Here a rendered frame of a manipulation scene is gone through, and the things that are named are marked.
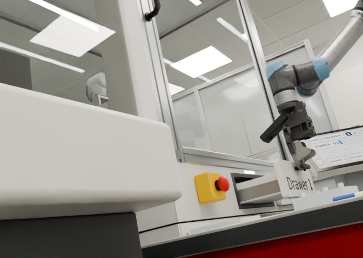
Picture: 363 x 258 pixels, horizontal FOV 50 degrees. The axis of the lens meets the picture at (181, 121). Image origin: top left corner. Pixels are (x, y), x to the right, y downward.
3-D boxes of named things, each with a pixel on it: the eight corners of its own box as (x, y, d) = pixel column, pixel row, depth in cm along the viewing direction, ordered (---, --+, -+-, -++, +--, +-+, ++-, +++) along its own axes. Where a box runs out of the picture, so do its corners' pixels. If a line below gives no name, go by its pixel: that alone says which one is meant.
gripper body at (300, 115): (310, 134, 117) (299, 98, 121) (284, 143, 121) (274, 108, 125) (317, 137, 123) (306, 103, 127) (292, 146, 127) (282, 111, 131)
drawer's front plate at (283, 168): (317, 195, 131) (307, 164, 134) (288, 196, 107) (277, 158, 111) (311, 197, 132) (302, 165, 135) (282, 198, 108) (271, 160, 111)
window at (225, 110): (287, 165, 171) (235, -13, 200) (176, 147, 101) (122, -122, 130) (286, 165, 171) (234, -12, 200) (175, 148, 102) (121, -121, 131)
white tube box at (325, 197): (362, 202, 87) (356, 185, 88) (347, 204, 81) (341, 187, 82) (313, 212, 95) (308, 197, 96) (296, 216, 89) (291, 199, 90)
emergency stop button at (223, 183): (232, 190, 99) (228, 175, 100) (225, 190, 96) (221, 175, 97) (222, 193, 101) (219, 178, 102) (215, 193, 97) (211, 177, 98)
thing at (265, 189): (309, 192, 131) (303, 175, 133) (282, 192, 110) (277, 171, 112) (210, 217, 151) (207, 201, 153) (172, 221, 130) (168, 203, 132)
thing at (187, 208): (309, 207, 171) (299, 175, 175) (178, 222, 88) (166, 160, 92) (146, 244, 218) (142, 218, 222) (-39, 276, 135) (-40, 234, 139)
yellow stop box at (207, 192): (229, 198, 101) (222, 171, 103) (215, 198, 95) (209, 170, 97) (213, 203, 104) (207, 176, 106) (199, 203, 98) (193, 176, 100)
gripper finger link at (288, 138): (293, 152, 117) (287, 126, 121) (289, 154, 118) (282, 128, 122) (298, 155, 121) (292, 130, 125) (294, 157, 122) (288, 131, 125)
